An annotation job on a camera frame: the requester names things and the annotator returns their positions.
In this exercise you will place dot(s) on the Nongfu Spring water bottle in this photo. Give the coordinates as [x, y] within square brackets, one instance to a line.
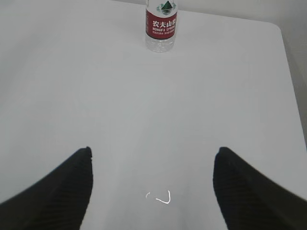
[160, 24]

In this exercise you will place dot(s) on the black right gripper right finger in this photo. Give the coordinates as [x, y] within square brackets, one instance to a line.
[249, 200]

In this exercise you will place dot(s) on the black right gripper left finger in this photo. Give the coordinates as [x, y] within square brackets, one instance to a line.
[56, 202]

